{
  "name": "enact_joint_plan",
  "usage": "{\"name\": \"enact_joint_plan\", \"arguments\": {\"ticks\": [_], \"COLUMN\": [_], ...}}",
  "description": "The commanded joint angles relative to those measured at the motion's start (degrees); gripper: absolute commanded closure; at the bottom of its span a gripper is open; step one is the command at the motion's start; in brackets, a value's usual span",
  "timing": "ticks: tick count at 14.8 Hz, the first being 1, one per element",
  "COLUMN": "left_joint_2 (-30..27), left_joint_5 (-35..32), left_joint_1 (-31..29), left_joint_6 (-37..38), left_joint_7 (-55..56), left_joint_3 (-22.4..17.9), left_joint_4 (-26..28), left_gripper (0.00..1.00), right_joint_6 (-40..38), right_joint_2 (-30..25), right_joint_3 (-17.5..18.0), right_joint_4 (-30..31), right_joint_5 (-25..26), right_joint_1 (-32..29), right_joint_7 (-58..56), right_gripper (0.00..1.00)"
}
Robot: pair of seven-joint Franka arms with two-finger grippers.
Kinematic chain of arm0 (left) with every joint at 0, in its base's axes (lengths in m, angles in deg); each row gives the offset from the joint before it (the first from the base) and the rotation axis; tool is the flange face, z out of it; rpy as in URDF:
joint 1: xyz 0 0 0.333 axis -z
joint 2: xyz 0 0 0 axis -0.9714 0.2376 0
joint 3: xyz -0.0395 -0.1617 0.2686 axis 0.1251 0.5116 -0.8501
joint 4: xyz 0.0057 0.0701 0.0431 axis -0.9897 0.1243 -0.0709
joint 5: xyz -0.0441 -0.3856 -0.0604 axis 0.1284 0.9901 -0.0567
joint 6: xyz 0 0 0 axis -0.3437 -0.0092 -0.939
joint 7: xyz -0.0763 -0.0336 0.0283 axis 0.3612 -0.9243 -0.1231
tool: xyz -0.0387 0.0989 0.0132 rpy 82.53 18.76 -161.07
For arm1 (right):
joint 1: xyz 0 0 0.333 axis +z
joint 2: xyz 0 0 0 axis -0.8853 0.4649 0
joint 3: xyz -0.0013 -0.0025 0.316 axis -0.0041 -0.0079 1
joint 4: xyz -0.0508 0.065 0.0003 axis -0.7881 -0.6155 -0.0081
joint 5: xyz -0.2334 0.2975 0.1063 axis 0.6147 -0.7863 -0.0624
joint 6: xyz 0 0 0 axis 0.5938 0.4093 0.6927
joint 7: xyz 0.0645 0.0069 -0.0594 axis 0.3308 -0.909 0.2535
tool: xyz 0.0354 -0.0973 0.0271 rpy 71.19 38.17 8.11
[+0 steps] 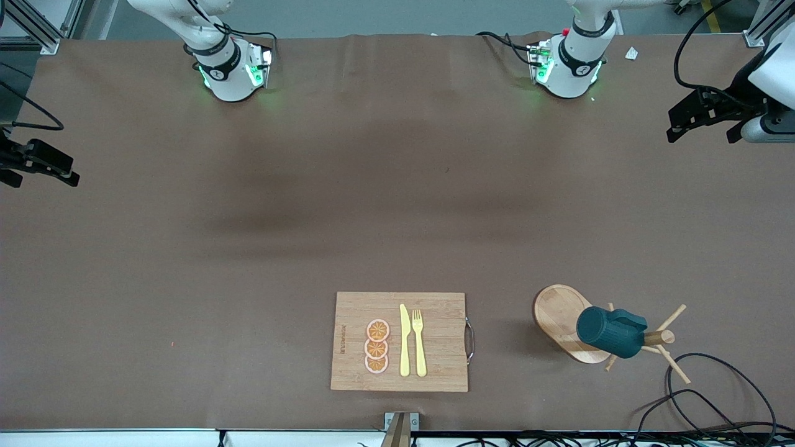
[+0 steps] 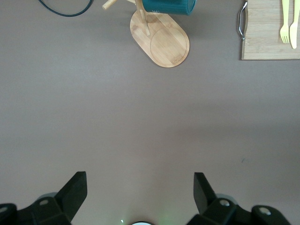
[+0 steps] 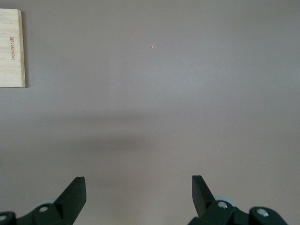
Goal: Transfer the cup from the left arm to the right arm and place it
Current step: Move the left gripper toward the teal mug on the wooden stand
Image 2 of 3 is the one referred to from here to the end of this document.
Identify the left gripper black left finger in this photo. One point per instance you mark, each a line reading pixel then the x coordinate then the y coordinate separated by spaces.
pixel 68 199

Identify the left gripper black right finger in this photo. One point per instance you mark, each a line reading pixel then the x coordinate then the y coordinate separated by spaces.
pixel 206 201

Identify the dark teal ribbed cup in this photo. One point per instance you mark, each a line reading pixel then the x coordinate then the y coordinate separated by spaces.
pixel 168 5

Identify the wooden mug tree stand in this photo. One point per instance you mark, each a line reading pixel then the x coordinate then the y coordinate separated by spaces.
pixel 168 47

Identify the yellow plastic fork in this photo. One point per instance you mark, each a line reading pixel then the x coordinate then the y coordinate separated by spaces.
pixel 284 32

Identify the yellow plastic knife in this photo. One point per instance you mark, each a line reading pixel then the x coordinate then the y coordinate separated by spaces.
pixel 293 32

